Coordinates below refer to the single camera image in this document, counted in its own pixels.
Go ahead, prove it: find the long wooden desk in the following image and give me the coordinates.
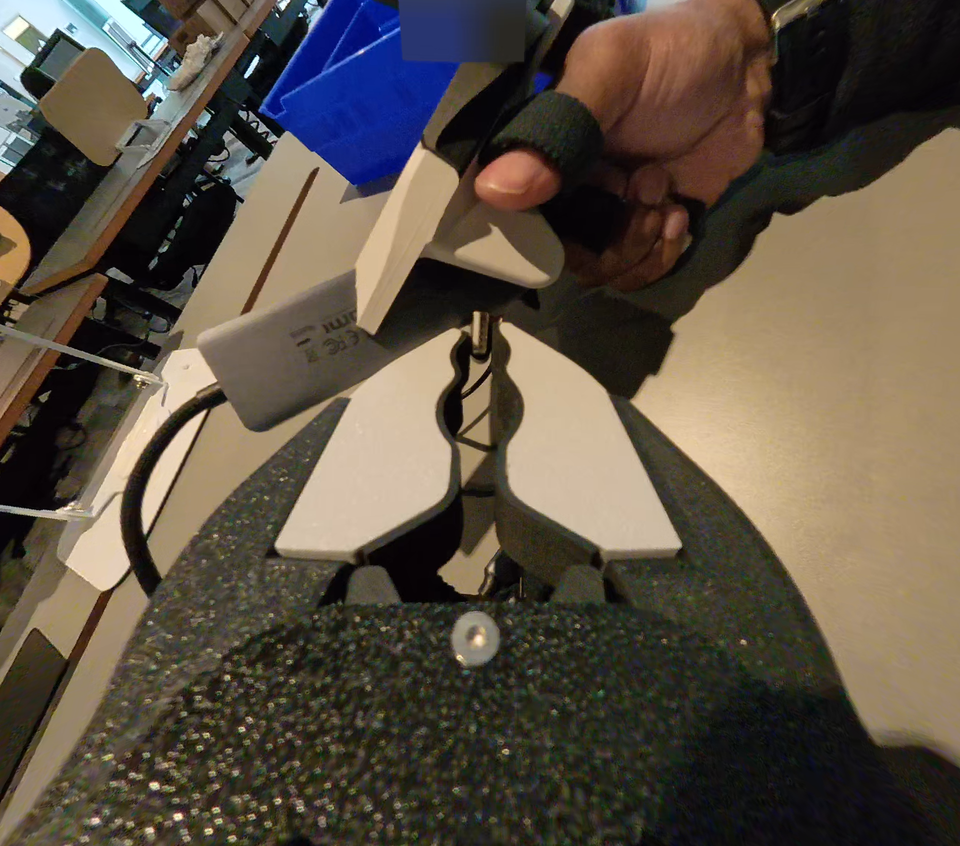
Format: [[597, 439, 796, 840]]
[[22, 0, 309, 296]]

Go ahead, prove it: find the black flat pad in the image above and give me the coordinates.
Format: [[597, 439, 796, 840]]
[[0, 628, 70, 787]]

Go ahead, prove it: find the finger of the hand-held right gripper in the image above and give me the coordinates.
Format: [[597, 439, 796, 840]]
[[420, 186, 567, 290], [352, 144, 460, 337]]

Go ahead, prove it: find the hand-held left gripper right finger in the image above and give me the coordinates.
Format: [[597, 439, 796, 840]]
[[492, 323, 684, 560]]

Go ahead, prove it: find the grey usb hub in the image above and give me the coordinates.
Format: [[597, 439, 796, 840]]
[[196, 261, 541, 432]]

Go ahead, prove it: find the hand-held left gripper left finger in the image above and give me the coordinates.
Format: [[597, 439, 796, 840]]
[[273, 328, 462, 560]]

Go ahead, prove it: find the person's right hand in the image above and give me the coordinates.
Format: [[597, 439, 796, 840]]
[[474, 0, 777, 294]]

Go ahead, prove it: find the black braided hub cable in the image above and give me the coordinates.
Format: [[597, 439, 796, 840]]
[[120, 384, 230, 598]]

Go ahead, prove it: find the white crumpled cloth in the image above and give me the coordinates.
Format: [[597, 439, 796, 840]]
[[168, 32, 226, 91]]

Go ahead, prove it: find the white flat plate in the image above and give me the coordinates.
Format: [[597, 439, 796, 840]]
[[0, 324, 226, 592]]

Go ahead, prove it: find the black wristwatch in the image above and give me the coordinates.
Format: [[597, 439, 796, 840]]
[[712, 0, 852, 157]]

